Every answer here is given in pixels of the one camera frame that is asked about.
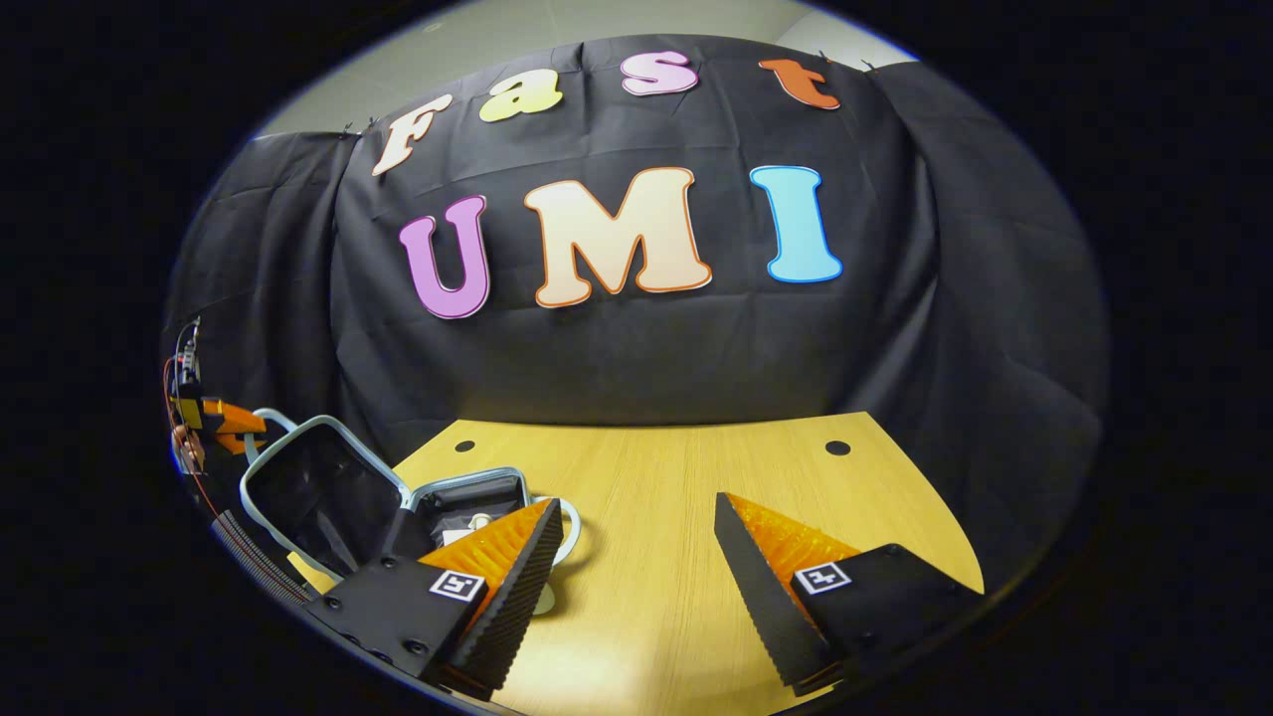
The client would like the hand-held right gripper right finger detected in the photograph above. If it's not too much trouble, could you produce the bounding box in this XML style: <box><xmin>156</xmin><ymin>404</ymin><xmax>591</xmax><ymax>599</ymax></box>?
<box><xmin>712</xmin><ymin>491</ymin><xmax>987</xmax><ymax>697</ymax></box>

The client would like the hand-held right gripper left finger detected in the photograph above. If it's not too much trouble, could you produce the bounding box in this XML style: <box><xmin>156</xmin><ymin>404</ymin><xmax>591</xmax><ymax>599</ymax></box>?
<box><xmin>303</xmin><ymin>497</ymin><xmax>566</xmax><ymax>702</ymax></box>

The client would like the light blue suitcase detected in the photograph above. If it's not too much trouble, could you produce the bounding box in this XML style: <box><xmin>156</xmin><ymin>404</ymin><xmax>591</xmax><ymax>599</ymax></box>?
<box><xmin>239</xmin><ymin>408</ymin><xmax>584</xmax><ymax>618</ymax></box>

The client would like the black backdrop cloth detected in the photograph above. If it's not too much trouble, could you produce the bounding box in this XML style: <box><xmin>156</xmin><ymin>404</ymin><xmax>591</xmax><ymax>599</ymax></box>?
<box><xmin>164</xmin><ymin>35</ymin><xmax>1110</xmax><ymax>598</ymax></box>

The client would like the red cable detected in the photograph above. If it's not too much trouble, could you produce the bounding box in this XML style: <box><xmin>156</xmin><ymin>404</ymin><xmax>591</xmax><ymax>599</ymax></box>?
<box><xmin>163</xmin><ymin>356</ymin><xmax>218</xmax><ymax>520</ymax></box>

